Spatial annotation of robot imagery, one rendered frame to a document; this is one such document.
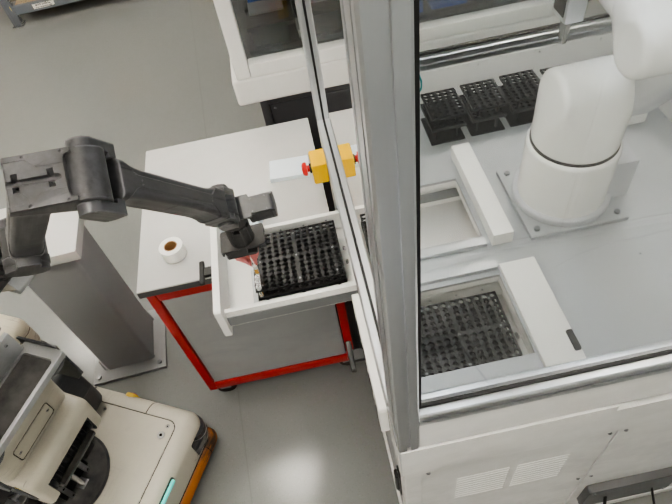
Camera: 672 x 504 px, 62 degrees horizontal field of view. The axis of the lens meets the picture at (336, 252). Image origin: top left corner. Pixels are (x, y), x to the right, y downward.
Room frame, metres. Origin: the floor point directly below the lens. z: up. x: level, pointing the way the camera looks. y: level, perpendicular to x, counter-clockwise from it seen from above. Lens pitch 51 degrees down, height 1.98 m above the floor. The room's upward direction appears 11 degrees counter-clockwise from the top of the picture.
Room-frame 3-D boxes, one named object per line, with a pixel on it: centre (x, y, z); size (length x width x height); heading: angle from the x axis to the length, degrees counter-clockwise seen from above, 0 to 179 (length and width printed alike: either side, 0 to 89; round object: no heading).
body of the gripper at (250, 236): (0.86, 0.20, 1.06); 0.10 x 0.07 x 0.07; 92
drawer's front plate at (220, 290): (0.89, 0.30, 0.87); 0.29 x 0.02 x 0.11; 1
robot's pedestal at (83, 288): (1.32, 0.93, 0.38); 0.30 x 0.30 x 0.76; 4
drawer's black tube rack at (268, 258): (0.89, 0.10, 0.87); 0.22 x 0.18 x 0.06; 91
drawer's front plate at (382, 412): (0.58, -0.03, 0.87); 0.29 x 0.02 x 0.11; 1
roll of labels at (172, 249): (1.10, 0.47, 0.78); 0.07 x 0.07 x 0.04
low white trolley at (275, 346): (1.30, 0.29, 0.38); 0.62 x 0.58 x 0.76; 1
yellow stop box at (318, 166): (1.23, 0.00, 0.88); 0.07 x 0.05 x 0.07; 1
